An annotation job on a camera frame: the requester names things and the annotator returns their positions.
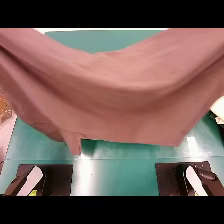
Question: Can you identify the brown T-shirt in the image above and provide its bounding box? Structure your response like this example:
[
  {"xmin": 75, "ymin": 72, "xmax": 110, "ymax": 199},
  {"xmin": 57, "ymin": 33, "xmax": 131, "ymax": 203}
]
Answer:
[{"xmin": 0, "ymin": 28, "xmax": 224, "ymax": 156}]

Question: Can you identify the cream garment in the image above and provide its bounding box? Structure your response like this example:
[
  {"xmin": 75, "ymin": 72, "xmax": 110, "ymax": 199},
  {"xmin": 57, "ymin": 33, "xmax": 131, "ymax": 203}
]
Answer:
[{"xmin": 208, "ymin": 95, "xmax": 224, "ymax": 125}]

